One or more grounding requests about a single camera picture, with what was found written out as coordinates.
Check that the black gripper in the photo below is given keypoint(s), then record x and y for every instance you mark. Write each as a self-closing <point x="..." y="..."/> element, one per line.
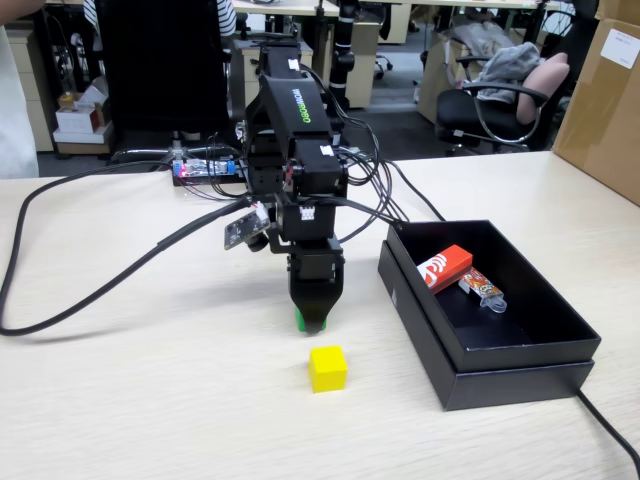
<point x="315" y="265"/>

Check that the green wooden cube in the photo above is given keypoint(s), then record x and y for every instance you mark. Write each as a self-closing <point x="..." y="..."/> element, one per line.
<point x="299" y="323"/>

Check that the yellow wooden cube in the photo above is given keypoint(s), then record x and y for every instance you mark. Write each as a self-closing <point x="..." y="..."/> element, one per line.
<point x="327" y="372"/>

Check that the orange white carton box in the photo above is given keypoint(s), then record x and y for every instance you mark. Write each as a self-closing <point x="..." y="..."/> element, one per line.
<point x="445" y="267"/>

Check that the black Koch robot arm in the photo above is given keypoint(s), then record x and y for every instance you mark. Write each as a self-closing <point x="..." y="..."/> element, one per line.
<point x="300" y="110"/>

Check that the black cardboard box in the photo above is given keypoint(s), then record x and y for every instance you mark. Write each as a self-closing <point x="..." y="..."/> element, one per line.
<point x="530" y="320"/>

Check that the black open box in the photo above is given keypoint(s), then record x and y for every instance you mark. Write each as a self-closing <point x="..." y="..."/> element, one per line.
<point x="520" y="389"/>

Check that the open brown cardboard box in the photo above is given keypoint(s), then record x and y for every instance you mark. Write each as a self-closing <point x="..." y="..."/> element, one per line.
<point x="440" y="75"/>

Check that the large cardboard box white label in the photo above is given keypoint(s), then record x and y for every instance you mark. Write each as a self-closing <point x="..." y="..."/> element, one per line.
<point x="600" y="125"/>

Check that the small wrapped candy packet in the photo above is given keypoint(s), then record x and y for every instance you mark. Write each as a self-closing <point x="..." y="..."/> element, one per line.
<point x="484" y="289"/>

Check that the controller board with red LED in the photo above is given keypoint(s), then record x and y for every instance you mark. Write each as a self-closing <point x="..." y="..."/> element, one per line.
<point x="200" y="170"/>

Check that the black office chair pink backrest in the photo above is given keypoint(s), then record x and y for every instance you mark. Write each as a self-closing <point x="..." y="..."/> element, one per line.
<point x="460" y="110"/>

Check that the black high-back office chair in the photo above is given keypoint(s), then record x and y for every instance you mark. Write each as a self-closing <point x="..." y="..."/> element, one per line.
<point x="160" y="65"/>

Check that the person in striped shirt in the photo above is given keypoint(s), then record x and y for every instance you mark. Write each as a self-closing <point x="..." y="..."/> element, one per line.
<point x="227" y="17"/>

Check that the grey garment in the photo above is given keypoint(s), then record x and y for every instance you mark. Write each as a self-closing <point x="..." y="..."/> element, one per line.
<point x="510" y="65"/>

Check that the beige drawer cabinet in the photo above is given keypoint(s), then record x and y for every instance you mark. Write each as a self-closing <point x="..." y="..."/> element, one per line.
<point x="35" y="90"/>

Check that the person in white shirt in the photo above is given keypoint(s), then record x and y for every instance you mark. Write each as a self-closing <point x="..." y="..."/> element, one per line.
<point x="15" y="100"/>

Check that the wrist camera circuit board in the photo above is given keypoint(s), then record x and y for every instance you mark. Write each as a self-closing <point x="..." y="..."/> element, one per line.
<point x="240" y="230"/>

